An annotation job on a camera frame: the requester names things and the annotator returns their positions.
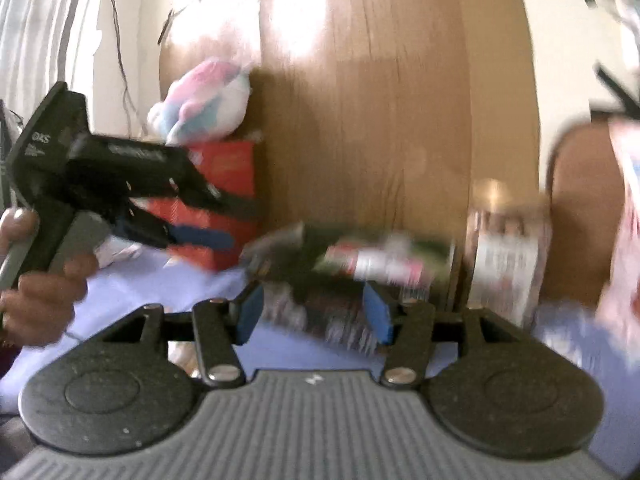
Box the wooden board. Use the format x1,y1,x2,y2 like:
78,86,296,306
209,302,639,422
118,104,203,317
159,0,543,311

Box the crossed black tape strips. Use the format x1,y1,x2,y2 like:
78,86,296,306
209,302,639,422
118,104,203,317
592,62,640,121

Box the large pink snack bag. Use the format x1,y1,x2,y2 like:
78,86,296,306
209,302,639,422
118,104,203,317
595,120,640,323

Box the person's left hand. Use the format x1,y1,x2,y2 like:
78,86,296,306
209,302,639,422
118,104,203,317
0,208,98,348

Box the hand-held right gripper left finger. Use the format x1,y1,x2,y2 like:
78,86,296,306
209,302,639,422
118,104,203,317
102,281,265,388

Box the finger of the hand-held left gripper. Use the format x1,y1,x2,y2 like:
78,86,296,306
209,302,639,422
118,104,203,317
112,199,236,254
200,187,262,221

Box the black printed box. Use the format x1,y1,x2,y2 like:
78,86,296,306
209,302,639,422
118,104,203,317
240,222,451,356

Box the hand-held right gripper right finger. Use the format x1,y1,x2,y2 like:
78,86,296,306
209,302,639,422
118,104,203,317
362,282,538,389

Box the red box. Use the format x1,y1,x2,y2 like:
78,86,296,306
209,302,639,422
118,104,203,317
145,140,262,273

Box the clear nut jar gold lid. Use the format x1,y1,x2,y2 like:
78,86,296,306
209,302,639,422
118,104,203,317
470,180,548,328

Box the blue printed bedsheet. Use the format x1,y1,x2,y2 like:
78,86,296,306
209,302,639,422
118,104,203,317
0,247,640,476

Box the pink blue plush toy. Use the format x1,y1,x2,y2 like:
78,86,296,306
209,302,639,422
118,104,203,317
147,60,253,145

